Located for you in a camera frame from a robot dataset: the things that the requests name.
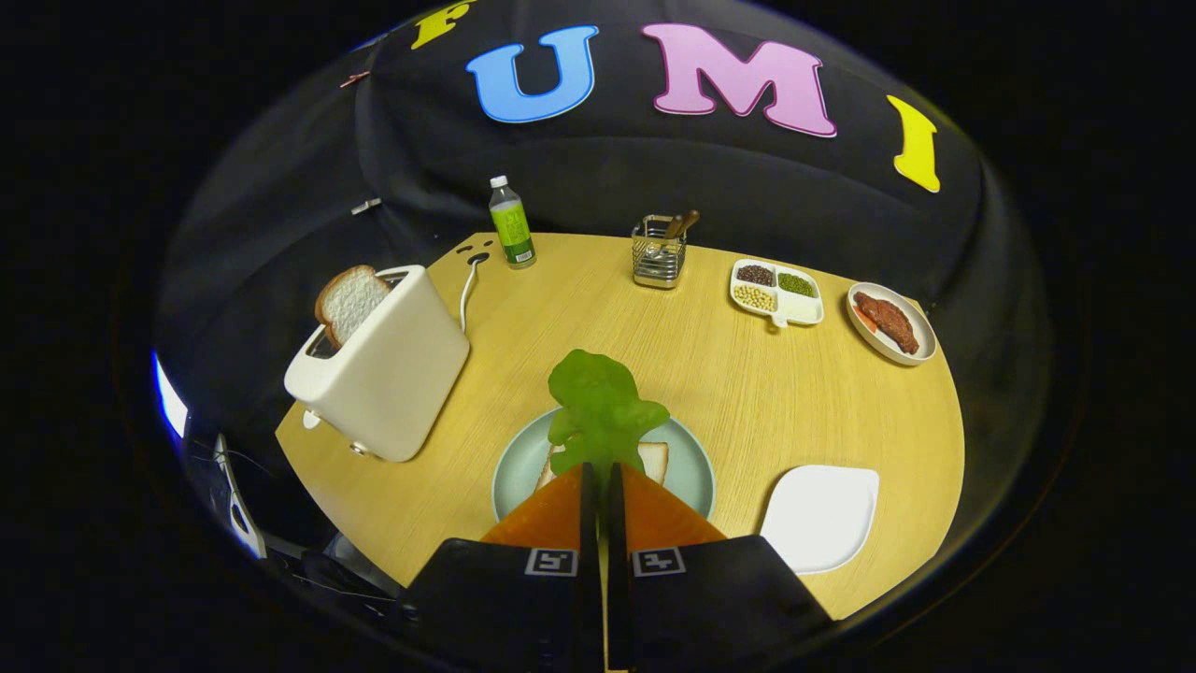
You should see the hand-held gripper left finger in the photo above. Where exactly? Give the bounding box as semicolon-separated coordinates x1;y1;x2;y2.
397;463;601;673

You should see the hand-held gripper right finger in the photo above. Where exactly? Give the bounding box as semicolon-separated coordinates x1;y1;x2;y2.
607;462;834;673

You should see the green lettuce leaf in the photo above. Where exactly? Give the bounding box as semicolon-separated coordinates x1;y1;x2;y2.
547;349;671;487

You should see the white bread slice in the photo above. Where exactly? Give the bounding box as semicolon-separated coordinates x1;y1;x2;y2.
314;265;392;350

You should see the toast slice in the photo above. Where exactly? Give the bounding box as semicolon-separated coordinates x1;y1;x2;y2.
534;441;670;494

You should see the pale green plate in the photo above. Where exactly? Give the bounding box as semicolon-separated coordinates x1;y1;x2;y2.
491;407;717;523

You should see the white leaf-shaped plate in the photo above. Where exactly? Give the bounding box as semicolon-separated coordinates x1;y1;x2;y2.
760;465;881;575

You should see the white toaster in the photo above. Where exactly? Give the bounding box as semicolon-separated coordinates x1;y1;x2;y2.
284;265;471;464

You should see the white divided dish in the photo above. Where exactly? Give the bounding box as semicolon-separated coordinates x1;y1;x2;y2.
729;258;825;330

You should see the green label drink bottle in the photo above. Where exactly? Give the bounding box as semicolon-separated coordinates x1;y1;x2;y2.
488;175;538;270

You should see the brown meat slice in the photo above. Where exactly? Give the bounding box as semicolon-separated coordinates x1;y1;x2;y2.
853;291;921;356

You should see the black backdrop cloth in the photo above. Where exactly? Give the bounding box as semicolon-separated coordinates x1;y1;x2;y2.
154;0;1052;524

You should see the round white plate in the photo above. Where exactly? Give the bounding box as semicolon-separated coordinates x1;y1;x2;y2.
847;281;938;366

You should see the white toaster cable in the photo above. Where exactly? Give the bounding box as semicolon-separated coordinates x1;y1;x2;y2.
458;254;489;333

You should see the metal wire utensil holder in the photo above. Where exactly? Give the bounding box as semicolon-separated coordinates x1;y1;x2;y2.
632;214;688;290

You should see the wooden handle utensil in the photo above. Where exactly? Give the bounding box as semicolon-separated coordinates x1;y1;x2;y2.
654;209;701;253

